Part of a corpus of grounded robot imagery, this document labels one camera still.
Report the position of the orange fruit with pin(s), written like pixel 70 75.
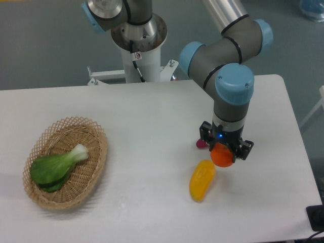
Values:
pixel 221 155

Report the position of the blue object in corner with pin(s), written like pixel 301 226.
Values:
pixel 312 9

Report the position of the magenta toy fruit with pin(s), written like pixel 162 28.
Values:
pixel 201 144

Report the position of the black device on table edge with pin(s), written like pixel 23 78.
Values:
pixel 315 217

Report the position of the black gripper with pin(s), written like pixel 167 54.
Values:
pixel 228 134

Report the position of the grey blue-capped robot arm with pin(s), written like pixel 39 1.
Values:
pixel 218 68

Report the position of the yellow toy mango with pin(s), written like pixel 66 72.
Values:
pixel 201 179

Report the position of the green bok choy toy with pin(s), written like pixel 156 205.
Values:
pixel 52 171

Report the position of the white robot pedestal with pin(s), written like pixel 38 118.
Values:
pixel 139 46

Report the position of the woven wicker basket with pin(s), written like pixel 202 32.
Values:
pixel 62 137

